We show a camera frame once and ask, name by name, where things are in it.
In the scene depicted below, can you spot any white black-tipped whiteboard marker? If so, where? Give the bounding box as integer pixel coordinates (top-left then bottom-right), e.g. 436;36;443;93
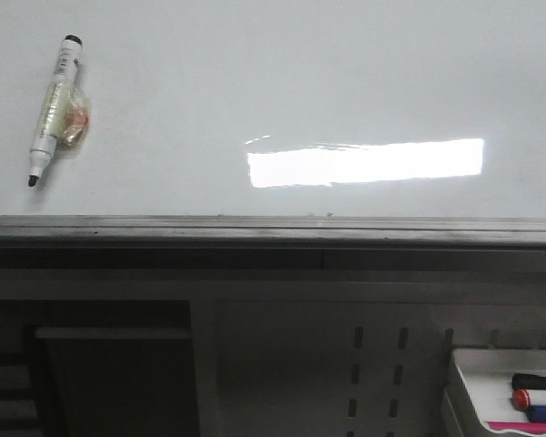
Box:
27;35;90;188

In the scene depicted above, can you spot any white whiteboard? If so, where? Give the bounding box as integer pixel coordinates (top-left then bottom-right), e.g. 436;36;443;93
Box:
0;1;546;219

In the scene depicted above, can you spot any grey aluminium whiteboard tray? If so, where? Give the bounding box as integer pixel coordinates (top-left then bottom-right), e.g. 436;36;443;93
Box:
0;215;546;272

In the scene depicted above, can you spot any white slotted pegboard panel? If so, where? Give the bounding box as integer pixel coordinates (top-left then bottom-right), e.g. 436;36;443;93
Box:
190;282;546;436

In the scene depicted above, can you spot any white marker storage tray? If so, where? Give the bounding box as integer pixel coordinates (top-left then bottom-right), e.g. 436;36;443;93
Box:
441;349;546;436

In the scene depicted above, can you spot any dark shelf compartment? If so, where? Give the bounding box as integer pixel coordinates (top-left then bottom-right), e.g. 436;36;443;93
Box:
0;301;200;436

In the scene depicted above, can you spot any black capped marker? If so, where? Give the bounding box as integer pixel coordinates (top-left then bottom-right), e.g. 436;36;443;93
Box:
511;373;546;391

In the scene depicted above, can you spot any red capped marker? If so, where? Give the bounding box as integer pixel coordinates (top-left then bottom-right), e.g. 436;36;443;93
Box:
511;389;546;411

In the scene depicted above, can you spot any blue capped marker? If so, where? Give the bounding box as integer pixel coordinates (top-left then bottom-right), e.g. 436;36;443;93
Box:
526;405;546;423

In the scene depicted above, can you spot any pink eraser edge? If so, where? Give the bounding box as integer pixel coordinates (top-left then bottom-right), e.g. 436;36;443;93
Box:
487;422;546;434

